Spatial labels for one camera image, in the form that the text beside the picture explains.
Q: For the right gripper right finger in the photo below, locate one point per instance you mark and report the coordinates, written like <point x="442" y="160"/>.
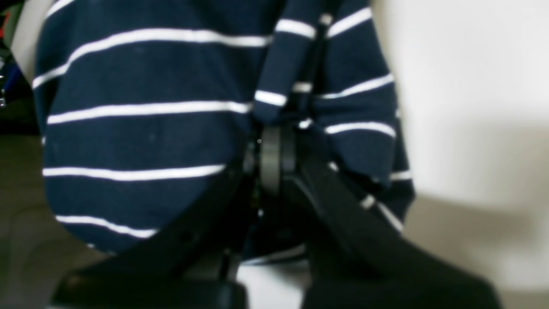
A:
<point x="357" y="260"/>

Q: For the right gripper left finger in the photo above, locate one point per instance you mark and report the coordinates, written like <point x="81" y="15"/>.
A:
<point x="192" y="263"/>

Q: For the navy white striped t-shirt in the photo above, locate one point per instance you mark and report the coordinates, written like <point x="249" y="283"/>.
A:
<point x="141" y="103"/>

